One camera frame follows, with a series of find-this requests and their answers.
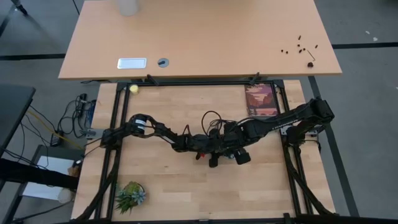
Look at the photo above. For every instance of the yellow candle jar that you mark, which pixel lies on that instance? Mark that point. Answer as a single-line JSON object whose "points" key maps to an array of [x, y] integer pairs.
{"points": [[134, 89]]}

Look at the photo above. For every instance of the black power strip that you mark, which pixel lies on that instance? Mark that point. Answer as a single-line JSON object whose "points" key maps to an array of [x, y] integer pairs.
{"points": [[82, 102]]}

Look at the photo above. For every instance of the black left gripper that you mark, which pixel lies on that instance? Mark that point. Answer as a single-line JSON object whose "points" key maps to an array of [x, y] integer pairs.
{"points": [[205, 145]]}

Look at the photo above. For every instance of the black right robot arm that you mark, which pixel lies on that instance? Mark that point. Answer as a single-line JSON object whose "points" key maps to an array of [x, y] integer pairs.
{"points": [[280, 119]]}

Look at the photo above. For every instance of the dark grey side table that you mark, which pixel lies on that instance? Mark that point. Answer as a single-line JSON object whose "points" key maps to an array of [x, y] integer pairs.
{"points": [[14, 109]]}

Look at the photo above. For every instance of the silver desk plate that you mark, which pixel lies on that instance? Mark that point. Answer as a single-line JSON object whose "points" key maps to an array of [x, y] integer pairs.
{"points": [[131, 63]]}

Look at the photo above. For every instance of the black allen key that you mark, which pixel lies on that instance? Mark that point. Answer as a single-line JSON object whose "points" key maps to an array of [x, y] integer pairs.
{"points": [[311, 55]]}

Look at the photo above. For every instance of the black power adapter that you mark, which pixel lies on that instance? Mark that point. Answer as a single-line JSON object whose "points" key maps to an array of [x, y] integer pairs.
{"points": [[56, 140]]}

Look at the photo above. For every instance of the white box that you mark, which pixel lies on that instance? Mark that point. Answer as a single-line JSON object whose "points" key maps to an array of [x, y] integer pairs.
{"points": [[56, 163]]}

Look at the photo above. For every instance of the black tripod leg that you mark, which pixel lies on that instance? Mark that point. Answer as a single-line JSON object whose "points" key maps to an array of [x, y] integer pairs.
{"points": [[18, 6]]}

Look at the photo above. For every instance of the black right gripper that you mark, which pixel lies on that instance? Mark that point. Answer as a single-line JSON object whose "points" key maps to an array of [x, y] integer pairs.
{"points": [[231, 137]]}

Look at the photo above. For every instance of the clear plastic cup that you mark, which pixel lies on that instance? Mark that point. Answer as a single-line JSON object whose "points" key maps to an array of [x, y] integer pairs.
{"points": [[65, 195]]}

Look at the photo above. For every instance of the black frame clamp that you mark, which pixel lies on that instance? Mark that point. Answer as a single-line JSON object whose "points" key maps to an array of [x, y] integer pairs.
{"points": [[153, 79], [254, 78]]}

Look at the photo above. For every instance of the black bar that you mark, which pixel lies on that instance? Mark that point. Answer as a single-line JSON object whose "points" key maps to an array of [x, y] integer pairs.
{"points": [[31, 174]]}

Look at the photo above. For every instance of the light wood desk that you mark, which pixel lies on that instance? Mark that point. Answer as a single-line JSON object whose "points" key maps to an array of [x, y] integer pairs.
{"points": [[202, 37]]}

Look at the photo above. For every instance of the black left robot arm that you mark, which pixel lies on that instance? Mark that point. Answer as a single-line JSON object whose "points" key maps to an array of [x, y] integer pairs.
{"points": [[161, 130]]}

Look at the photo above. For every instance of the green succulent plant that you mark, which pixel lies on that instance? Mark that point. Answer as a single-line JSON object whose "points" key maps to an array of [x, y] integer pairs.
{"points": [[130, 197]]}

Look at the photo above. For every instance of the white cylinder cup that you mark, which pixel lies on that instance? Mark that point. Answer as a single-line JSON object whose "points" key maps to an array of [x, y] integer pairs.
{"points": [[127, 7]]}

